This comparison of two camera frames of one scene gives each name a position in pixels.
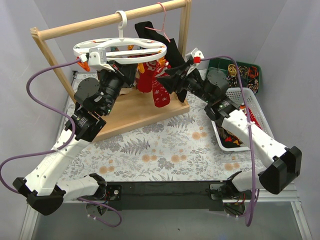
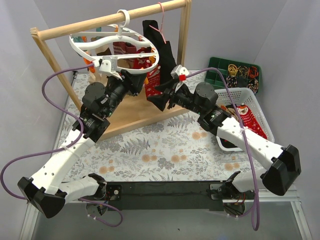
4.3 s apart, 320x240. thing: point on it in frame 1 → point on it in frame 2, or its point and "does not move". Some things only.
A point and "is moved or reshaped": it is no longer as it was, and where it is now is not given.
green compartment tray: (250, 73) does not move
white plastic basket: (237, 95) does not move
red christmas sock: (161, 93) is moved or reshaped
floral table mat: (181, 147) does not move
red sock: (145, 79) → (142, 62)
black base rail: (176, 196) does not move
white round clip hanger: (122, 50) is moved or reshaped
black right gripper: (181, 78) → (169, 95)
